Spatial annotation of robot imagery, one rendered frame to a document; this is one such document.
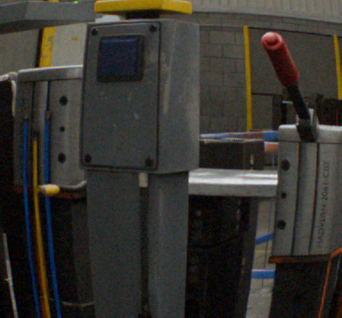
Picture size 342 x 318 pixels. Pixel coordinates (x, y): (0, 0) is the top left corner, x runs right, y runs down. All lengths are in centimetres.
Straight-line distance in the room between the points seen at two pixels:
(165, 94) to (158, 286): 14
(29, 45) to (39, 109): 391
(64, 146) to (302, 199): 23
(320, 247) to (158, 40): 25
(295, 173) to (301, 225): 5
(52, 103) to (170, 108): 23
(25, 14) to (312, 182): 30
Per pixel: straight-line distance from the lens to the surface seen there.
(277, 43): 79
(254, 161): 132
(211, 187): 105
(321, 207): 90
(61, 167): 99
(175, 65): 79
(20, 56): 483
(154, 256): 79
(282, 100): 1089
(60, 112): 99
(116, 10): 79
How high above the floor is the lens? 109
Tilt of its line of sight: 3 degrees down
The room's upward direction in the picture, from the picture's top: 1 degrees clockwise
